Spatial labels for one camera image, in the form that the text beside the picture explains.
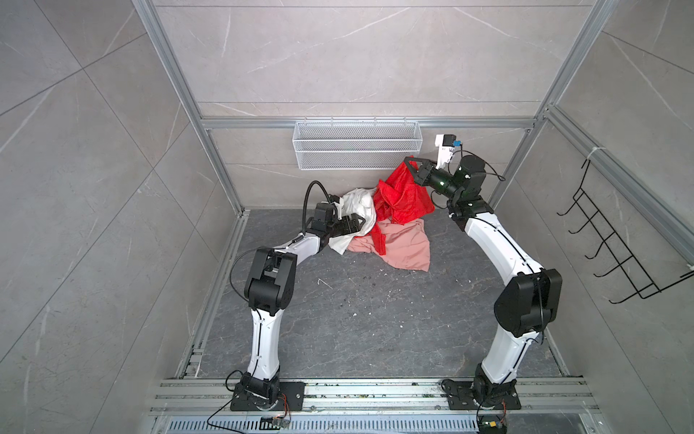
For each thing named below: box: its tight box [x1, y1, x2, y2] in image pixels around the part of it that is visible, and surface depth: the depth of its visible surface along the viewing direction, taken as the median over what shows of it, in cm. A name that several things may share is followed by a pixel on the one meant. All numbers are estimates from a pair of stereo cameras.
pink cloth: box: [347, 218, 431, 273], surface depth 104 cm
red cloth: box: [367, 157, 437, 256], surface depth 83 cm
